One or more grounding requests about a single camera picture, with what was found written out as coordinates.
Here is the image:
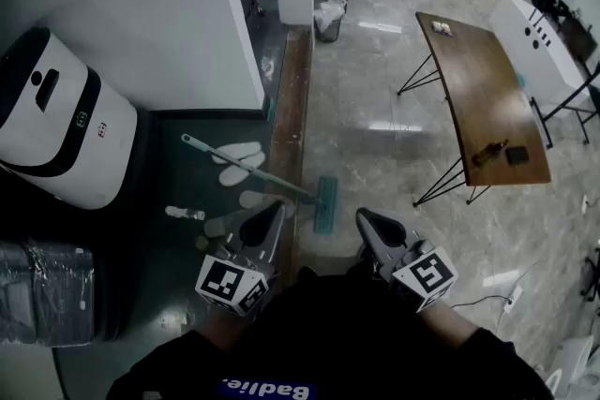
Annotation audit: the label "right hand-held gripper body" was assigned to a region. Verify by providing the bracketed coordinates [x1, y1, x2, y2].
[380, 239, 459, 314]

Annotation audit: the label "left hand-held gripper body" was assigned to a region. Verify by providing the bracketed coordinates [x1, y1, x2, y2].
[194, 238, 278, 326]

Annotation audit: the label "teal mop metal pole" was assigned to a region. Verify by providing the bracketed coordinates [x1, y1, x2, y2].
[180, 133, 339, 235]

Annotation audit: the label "person's right forearm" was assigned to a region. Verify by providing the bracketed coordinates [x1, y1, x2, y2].
[415, 297, 484, 350]

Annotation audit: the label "person's left forearm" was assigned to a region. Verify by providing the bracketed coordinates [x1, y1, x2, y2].
[201, 306, 248, 343]

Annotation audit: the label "clear plastic bottle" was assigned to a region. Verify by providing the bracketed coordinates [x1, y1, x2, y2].
[164, 205, 206, 222]

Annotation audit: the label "white power strip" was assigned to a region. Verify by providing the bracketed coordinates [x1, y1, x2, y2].
[502, 284, 524, 311]

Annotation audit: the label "person's black shirt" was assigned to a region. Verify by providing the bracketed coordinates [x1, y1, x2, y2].
[105, 265, 557, 400]

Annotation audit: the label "amber glass bottle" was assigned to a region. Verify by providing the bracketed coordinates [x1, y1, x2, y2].
[471, 139, 510, 167]

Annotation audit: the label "black phone on table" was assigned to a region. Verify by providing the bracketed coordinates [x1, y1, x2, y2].
[504, 145, 532, 166]

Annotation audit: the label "wooden table black legs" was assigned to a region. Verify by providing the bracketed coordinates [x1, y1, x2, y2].
[396, 10, 552, 208]

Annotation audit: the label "plastic wrapped black case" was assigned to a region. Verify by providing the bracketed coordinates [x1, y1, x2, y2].
[0, 237, 98, 348]

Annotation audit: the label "white black dock appliance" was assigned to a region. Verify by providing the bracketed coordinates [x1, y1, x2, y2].
[0, 26, 139, 211]

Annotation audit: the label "white folding table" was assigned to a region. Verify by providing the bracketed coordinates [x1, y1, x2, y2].
[488, 0, 600, 151]

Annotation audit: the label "wire trash bin plastic bag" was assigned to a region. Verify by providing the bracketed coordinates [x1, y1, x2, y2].
[312, 0, 349, 44]

